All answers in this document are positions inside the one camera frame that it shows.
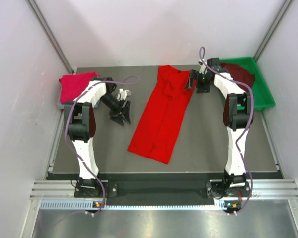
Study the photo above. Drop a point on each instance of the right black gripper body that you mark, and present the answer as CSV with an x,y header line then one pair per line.
x,y
202,84

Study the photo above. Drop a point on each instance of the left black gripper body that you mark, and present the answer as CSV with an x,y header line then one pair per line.
x,y
116,110

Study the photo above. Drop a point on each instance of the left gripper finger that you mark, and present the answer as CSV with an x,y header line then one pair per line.
x,y
125,112
119,119

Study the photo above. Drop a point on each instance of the bright red t-shirt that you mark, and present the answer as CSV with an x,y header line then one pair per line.
x,y
161,120

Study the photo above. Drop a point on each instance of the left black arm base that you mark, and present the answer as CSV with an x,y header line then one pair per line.
x,y
94,190

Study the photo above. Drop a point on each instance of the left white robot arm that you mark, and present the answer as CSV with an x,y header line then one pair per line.
x,y
80,127

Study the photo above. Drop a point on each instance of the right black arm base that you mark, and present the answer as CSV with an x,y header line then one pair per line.
x,y
216,189

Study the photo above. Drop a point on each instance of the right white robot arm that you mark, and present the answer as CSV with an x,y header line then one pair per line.
x,y
237,118

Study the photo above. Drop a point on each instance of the dark red t-shirt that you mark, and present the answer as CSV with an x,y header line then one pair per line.
x,y
239,74

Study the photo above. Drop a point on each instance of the folded pink t-shirt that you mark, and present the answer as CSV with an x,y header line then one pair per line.
x,y
72,86

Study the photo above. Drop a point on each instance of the folded grey-blue t-shirt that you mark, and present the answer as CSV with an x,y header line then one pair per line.
x,y
62,105

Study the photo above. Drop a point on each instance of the green plastic bin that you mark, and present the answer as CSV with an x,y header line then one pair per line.
x,y
262,95

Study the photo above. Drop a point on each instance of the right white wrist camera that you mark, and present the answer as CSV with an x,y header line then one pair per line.
x,y
203,69

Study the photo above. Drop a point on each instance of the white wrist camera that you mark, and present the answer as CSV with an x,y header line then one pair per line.
x,y
203,69
123,94

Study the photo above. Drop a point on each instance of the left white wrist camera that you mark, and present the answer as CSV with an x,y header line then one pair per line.
x,y
123,94

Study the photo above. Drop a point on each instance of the right corner aluminium post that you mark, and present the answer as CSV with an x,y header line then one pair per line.
x,y
286,5

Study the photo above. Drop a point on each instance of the corner aluminium post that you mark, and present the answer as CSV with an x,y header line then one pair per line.
x,y
48,32
286,5

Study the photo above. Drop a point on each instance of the slotted cable duct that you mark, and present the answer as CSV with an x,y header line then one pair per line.
x,y
93,205

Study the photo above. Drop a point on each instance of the aluminium frame rail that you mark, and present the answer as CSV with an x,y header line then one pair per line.
x,y
265,189

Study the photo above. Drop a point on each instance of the left corner aluminium post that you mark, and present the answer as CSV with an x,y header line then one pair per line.
x,y
48,32

